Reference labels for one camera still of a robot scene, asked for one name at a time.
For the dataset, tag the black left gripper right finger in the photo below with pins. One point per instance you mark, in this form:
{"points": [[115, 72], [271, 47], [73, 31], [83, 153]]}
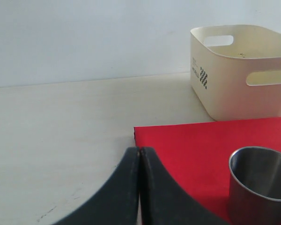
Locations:
{"points": [[163, 201]]}

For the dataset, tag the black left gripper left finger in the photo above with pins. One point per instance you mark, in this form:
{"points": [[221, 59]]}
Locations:
{"points": [[116, 202]]}

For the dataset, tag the red table cloth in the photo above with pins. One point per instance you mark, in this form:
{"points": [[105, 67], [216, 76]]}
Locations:
{"points": [[196, 155]]}

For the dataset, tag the stainless steel cup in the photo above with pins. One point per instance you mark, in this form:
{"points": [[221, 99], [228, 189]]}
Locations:
{"points": [[255, 186]]}

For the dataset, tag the cream plastic bin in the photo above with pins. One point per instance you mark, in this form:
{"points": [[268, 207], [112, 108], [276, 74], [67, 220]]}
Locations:
{"points": [[236, 71]]}

